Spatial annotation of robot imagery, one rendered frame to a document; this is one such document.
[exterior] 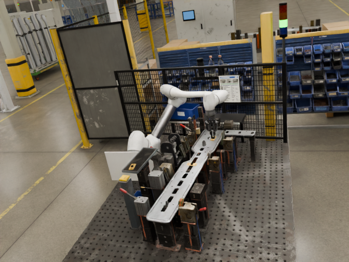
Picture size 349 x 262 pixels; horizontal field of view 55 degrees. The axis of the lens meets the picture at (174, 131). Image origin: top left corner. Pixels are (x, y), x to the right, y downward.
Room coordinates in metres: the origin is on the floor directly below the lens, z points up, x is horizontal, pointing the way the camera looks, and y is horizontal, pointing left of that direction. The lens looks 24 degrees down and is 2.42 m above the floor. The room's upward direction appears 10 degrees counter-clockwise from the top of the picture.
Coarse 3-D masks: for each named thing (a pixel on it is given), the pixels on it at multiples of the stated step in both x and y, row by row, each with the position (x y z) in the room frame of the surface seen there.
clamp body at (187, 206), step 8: (184, 208) 1.78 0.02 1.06; (192, 208) 1.76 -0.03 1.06; (184, 216) 1.78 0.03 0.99; (192, 216) 1.76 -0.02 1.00; (184, 224) 1.79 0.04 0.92; (192, 224) 1.76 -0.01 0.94; (184, 232) 1.80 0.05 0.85; (192, 232) 1.81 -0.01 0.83; (200, 232) 1.82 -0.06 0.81; (192, 240) 1.77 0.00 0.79; (200, 240) 1.80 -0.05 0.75; (192, 248) 1.77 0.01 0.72; (200, 248) 1.76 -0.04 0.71
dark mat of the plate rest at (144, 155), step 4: (144, 148) 2.54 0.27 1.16; (148, 148) 2.53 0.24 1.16; (140, 152) 2.48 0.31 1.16; (144, 152) 2.46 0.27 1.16; (148, 152) 2.45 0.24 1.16; (152, 152) 2.44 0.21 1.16; (136, 156) 2.41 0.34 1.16; (140, 156) 2.40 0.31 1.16; (144, 156) 2.39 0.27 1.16; (148, 156) 2.38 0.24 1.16; (132, 160) 2.36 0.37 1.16; (136, 160) 2.35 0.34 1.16; (140, 160) 2.34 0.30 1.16; (144, 160) 2.33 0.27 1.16; (128, 164) 2.31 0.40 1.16; (136, 164) 2.29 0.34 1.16; (140, 164) 2.28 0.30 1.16; (124, 168) 2.25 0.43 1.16; (128, 168) 2.24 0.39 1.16; (136, 168) 2.22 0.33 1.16
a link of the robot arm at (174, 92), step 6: (174, 90) 3.12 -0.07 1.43; (180, 90) 3.10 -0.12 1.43; (216, 90) 2.93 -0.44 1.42; (222, 90) 2.92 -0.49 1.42; (174, 96) 3.13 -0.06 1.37; (180, 96) 3.07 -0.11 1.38; (186, 96) 3.04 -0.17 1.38; (192, 96) 3.02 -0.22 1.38; (198, 96) 3.01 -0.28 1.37; (222, 96) 2.85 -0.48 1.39
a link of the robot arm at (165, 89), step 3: (165, 84) 3.28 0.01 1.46; (162, 87) 3.26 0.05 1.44; (165, 87) 3.22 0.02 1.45; (168, 87) 3.19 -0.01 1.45; (171, 87) 3.17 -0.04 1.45; (162, 90) 3.24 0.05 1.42; (165, 90) 3.20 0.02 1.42; (168, 90) 3.17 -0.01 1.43; (162, 93) 3.26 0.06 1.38; (165, 93) 3.20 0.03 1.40; (168, 93) 3.17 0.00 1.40; (168, 96) 3.22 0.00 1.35
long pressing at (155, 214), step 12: (204, 132) 2.99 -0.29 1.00; (216, 132) 2.95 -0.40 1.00; (216, 144) 2.70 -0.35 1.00; (192, 156) 2.54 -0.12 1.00; (204, 156) 2.51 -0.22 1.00; (180, 168) 2.38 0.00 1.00; (192, 168) 2.35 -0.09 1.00; (180, 180) 2.21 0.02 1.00; (192, 180) 2.18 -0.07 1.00; (168, 192) 2.07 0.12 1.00; (180, 192) 2.05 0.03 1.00; (156, 204) 1.95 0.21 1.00; (168, 204) 1.93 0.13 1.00; (156, 216) 1.82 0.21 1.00; (168, 216) 1.80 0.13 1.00
